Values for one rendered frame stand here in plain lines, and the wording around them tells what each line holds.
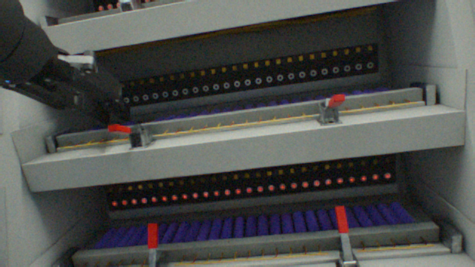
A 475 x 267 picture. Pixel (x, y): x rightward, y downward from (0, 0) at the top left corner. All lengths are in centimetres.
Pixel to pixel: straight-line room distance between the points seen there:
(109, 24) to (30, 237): 33
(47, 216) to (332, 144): 45
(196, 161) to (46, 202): 27
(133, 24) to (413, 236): 50
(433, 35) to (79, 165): 53
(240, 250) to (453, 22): 42
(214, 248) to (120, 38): 34
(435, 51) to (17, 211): 64
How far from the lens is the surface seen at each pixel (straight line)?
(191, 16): 46
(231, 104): 56
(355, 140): 41
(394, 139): 43
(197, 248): 49
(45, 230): 57
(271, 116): 44
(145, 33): 48
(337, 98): 35
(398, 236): 50
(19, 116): 55
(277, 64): 58
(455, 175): 50
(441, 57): 50
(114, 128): 39
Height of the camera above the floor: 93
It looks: 5 degrees up
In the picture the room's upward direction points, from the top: 6 degrees counter-clockwise
